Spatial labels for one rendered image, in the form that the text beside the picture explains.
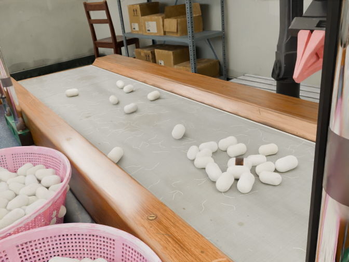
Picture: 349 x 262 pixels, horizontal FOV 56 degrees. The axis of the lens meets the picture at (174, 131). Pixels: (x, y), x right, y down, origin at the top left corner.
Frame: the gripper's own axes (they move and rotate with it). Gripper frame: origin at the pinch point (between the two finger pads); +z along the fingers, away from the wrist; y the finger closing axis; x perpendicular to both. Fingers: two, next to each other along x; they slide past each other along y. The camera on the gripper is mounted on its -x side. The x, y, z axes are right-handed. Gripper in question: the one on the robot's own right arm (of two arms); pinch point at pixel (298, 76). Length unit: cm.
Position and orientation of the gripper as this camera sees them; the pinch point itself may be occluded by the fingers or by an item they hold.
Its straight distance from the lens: 57.0
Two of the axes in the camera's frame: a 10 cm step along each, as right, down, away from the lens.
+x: 6.0, 4.9, 6.3
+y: 5.7, 2.8, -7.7
